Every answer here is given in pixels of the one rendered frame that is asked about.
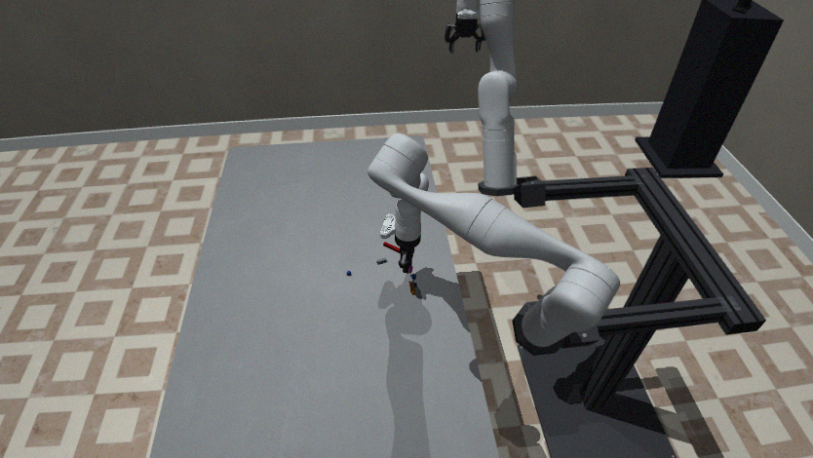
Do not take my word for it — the red rod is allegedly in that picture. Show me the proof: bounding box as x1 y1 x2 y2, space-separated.
383 242 400 253

